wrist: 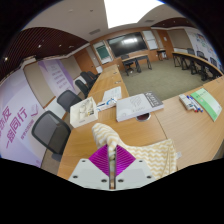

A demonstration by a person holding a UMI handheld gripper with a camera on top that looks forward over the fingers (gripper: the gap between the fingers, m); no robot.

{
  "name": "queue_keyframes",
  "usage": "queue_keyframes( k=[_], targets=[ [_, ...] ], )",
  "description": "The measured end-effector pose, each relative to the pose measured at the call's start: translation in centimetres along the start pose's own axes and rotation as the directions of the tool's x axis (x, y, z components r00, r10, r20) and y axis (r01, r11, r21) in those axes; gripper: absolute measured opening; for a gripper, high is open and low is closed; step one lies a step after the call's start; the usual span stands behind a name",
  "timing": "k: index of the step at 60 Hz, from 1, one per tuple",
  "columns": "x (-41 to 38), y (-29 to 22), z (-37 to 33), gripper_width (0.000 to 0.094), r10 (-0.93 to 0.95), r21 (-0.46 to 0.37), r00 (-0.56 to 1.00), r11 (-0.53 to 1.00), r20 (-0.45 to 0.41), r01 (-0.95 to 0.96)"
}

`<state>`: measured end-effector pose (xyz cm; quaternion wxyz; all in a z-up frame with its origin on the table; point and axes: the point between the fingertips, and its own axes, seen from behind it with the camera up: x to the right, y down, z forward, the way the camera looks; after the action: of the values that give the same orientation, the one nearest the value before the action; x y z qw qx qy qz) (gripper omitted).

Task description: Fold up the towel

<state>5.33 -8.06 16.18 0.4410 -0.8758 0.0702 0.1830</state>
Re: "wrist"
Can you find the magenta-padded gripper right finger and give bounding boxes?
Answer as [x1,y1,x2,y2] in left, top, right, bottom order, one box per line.
[114,144,157,191]

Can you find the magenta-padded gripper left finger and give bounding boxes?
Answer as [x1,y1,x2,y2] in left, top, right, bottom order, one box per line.
[67,143,112,191]

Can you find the cream zigzag patterned towel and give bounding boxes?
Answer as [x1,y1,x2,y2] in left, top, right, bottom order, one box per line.
[91,122,183,181]

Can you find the large white book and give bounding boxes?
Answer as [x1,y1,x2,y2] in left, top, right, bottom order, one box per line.
[115,91,165,123]

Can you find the black mesh office chair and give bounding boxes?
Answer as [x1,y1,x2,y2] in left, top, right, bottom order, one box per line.
[31,110,72,163]
[56,89,83,113]

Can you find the white paper sheets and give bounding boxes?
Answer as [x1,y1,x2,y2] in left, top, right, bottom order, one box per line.
[96,85,123,112]

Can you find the row of black office chairs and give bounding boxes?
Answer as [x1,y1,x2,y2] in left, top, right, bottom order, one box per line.
[74,70,100,98]

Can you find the white board eraser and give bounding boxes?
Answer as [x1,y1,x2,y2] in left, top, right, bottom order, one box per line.
[178,93,194,111]

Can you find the bundle of marker pens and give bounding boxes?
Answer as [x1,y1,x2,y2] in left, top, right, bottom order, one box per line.
[185,94,204,113]

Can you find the black chair at front desk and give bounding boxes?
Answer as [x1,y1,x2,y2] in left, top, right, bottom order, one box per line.
[120,54,134,76]

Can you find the green booklet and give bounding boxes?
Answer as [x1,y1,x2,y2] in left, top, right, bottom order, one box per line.
[190,87,223,122]

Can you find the brown wooden door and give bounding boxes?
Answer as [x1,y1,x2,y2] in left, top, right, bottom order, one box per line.
[73,48,99,76]
[156,29,174,51]

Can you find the small wooden front desk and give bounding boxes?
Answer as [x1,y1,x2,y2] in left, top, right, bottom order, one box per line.
[121,54,153,74]

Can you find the small dark side desk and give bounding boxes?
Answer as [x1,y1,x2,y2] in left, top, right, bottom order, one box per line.
[156,48,168,62]

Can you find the curved wooden side table row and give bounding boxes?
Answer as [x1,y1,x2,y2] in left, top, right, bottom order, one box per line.
[171,51,224,83]

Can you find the group of small ceiling spotlights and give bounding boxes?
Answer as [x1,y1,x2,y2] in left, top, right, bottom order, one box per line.
[2,42,74,62]

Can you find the group of chairs at side tables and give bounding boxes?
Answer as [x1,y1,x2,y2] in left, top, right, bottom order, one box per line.
[186,47,224,73]

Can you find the large bright ceiling light panel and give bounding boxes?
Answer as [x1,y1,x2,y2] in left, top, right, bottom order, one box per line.
[103,0,165,29]

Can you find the dark round cable grommet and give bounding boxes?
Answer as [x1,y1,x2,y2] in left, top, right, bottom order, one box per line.
[135,113,152,122]

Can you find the large purple printed wall banner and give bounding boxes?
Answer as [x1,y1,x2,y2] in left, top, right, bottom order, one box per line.
[0,68,46,168]

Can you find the narrow purple printed wall banner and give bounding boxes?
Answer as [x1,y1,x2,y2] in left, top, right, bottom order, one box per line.
[37,59,77,98]

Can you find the green and white wall board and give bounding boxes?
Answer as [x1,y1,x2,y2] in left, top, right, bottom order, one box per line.
[93,40,114,65]

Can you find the large black wall screen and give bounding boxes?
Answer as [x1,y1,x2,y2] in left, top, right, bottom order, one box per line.
[106,31,149,58]

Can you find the white wall whiteboard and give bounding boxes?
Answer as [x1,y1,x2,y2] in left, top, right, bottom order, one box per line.
[142,30,159,51]

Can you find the colourful poster wall display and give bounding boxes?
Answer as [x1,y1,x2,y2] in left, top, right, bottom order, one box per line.
[186,28,218,64]

